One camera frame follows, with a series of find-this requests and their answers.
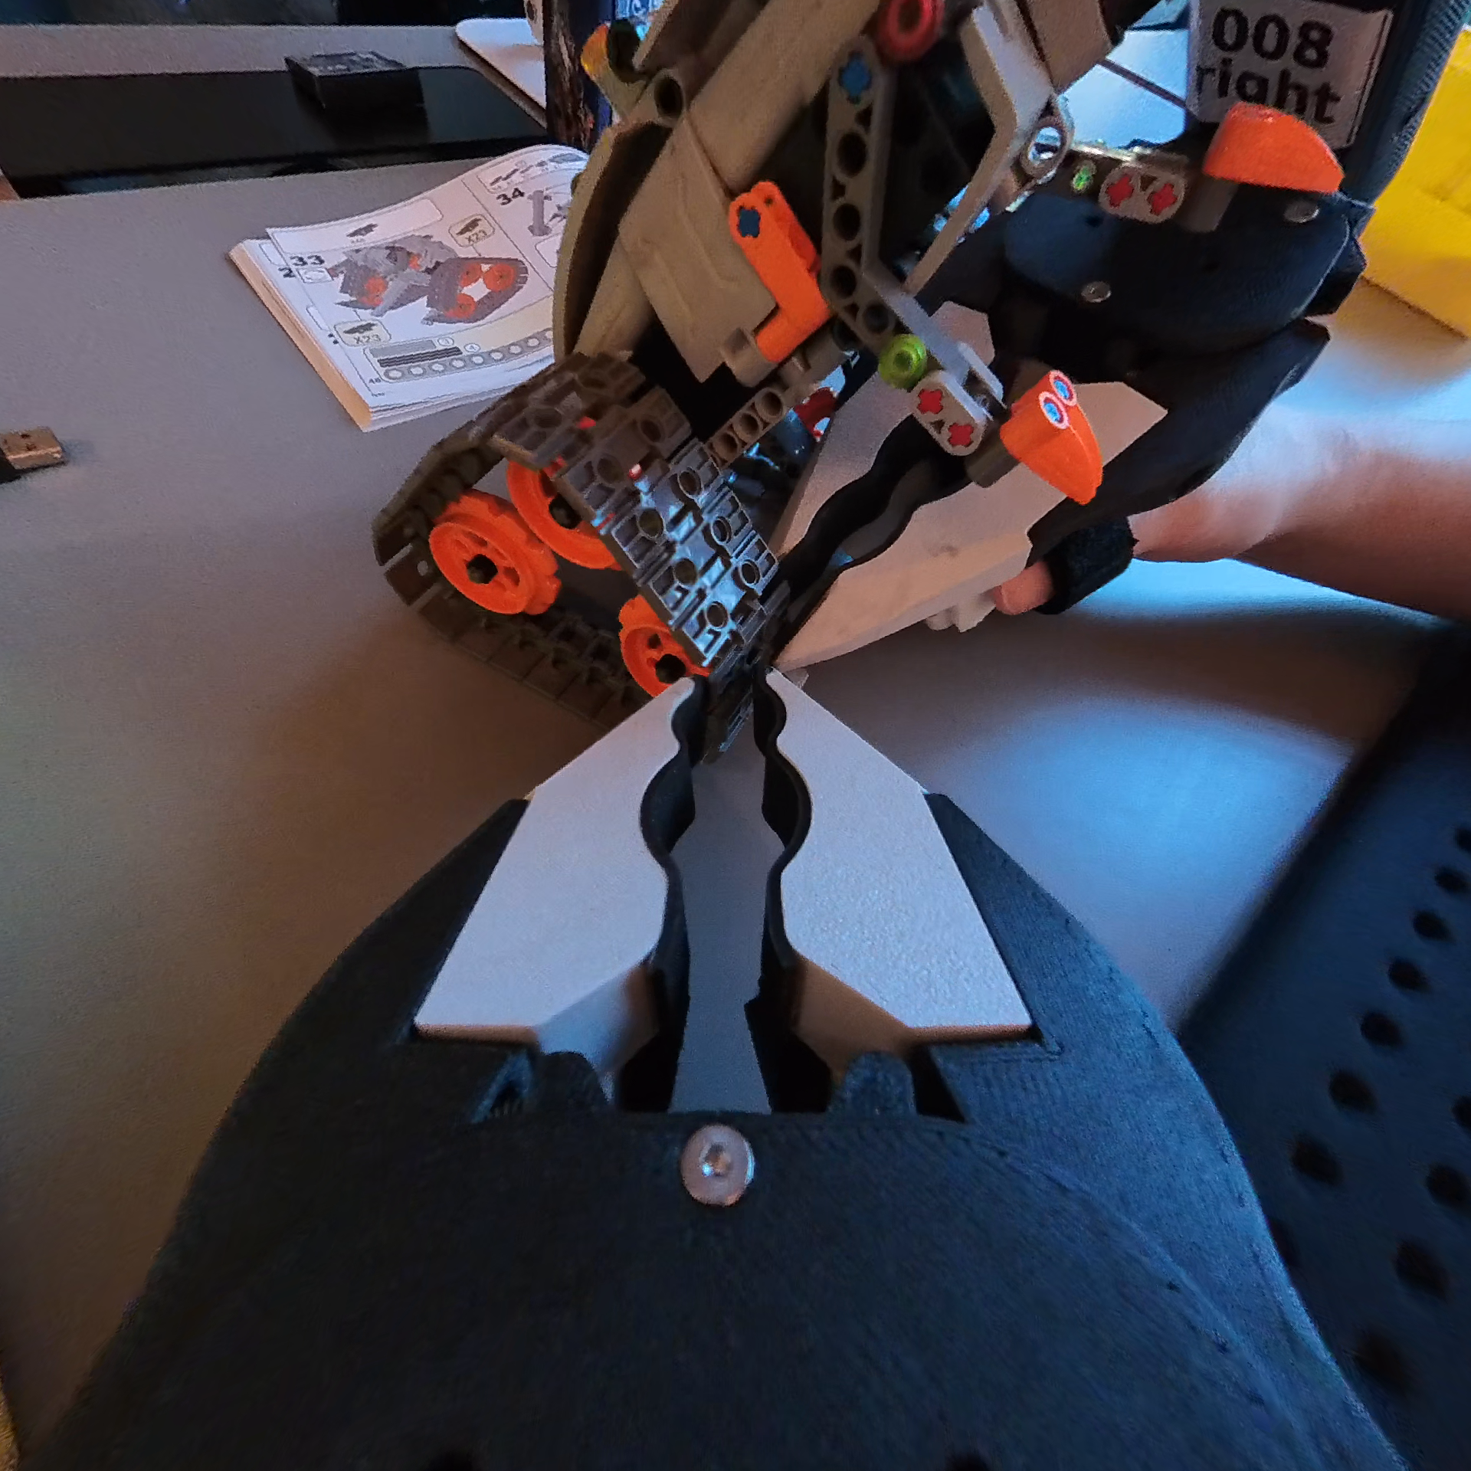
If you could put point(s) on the small black box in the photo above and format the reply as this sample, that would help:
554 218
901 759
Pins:
351 78

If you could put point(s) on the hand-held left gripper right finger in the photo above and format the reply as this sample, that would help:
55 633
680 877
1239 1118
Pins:
897 920

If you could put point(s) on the grey desk with black inset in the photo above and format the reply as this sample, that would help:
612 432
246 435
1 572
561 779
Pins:
173 47

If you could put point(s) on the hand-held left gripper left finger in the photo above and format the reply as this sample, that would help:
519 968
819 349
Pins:
553 920

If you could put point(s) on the person's right hand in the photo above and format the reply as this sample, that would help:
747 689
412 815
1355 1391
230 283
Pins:
1230 507

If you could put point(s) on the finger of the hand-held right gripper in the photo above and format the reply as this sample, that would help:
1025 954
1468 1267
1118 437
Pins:
954 563
822 460

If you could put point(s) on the grey orange tracked toy robot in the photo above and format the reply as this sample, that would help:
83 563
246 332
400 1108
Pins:
691 230

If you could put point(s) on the yellow plastic box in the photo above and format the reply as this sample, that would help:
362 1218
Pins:
1426 230

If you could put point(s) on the dark printed cardboard box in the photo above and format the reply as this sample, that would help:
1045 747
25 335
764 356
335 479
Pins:
575 69

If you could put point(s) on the white instruction booklet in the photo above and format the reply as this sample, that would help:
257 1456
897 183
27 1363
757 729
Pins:
379 299

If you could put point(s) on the person's right forearm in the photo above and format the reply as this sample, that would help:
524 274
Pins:
1391 518

